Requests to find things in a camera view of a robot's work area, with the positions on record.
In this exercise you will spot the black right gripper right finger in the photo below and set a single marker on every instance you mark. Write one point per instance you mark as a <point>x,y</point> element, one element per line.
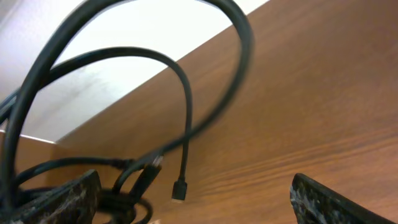
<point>315,203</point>

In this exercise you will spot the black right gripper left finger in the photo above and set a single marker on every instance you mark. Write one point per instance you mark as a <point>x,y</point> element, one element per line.
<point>74,202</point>

